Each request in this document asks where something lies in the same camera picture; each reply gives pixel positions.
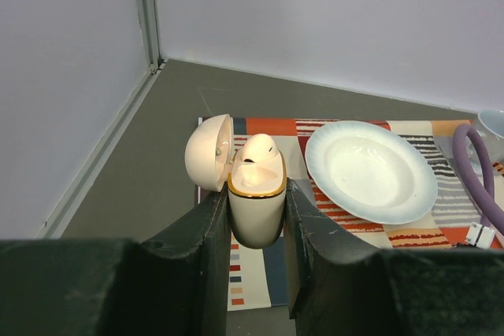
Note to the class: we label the beige earbud case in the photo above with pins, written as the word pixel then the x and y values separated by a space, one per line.
pixel 256 192

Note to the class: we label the light blue mug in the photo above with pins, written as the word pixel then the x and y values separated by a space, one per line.
pixel 489 125

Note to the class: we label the patchwork placemat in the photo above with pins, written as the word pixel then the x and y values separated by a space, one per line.
pixel 256 276

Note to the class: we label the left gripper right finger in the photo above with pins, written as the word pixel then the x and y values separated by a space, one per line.
pixel 341 285

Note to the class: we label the white earbud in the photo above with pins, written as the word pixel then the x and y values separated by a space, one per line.
pixel 259 148

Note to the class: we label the white paper plate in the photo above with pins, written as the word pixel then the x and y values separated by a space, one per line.
pixel 371 172

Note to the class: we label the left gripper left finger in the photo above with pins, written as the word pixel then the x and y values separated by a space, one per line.
pixel 175 283

